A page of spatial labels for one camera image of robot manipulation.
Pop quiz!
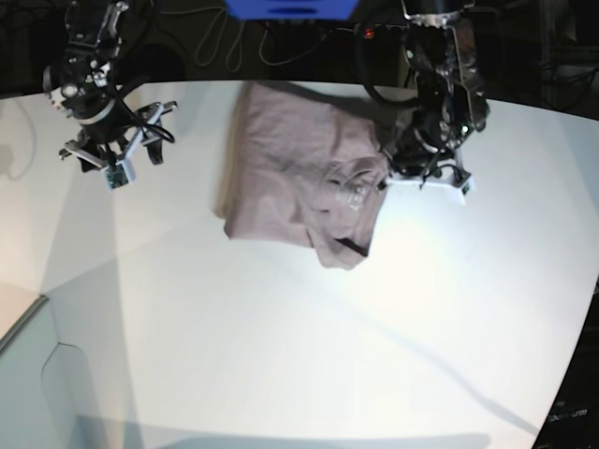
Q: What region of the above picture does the white cardboard box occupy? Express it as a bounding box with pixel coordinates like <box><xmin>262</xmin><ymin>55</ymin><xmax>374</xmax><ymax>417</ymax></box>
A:
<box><xmin>1</xmin><ymin>297</ymin><xmax>96</xmax><ymax>448</ymax></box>

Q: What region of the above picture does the blue plastic bin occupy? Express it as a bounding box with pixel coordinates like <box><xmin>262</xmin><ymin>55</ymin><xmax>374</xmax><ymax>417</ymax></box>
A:
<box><xmin>225</xmin><ymin>0</ymin><xmax>358</xmax><ymax>21</ymax></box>

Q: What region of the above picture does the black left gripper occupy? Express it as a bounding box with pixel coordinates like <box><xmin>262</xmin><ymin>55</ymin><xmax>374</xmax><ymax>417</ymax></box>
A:
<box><xmin>381</xmin><ymin>116</ymin><xmax>463</xmax><ymax>180</ymax></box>

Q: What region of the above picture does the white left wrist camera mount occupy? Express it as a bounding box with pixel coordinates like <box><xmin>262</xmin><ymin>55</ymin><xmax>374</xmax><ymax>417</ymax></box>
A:
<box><xmin>383</xmin><ymin>174</ymin><xmax>475</xmax><ymax>205</ymax></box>

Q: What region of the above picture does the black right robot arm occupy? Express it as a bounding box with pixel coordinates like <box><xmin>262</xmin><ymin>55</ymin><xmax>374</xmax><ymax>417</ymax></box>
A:
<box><xmin>43</xmin><ymin>1</ymin><xmax>174</xmax><ymax>172</ymax></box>

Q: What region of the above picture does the mauve grey t-shirt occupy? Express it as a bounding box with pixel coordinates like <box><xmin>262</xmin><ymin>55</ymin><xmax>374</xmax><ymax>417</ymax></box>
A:
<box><xmin>219</xmin><ymin>82</ymin><xmax>389</xmax><ymax>270</ymax></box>

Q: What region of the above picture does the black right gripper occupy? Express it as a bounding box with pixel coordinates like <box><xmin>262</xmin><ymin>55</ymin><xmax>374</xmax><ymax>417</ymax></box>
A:
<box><xmin>75</xmin><ymin>107</ymin><xmax>165</xmax><ymax>152</ymax></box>

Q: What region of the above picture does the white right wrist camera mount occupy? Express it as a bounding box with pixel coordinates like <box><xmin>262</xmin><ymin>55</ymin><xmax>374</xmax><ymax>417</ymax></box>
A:
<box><xmin>57</xmin><ymin>100</ymin><xmax>180</xmax><ymax>194</ymax></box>

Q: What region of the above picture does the black power strip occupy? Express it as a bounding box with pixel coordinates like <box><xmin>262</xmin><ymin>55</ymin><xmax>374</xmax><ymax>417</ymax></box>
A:
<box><xmin>354</xmin><ymin>23</ymin><xmax>408</xmax><ymax>43</ymax></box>

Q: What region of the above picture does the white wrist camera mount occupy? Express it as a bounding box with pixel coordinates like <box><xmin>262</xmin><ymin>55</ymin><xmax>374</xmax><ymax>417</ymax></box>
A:
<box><xmin>383</xmin><ymin>174</ymin><xmax>475</xmax><ymax>205</ymax></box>
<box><xmin>57</xmin><ymin>100</ymin><xmax>180</xmax><ymax>194</ymax></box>

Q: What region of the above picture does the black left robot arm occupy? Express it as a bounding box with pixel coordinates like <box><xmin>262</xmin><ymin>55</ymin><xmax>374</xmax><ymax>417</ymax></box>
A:
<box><xmin>356</xmin><ymin>1</ymin><xmax>489</xmax><ymax>189</ymax></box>

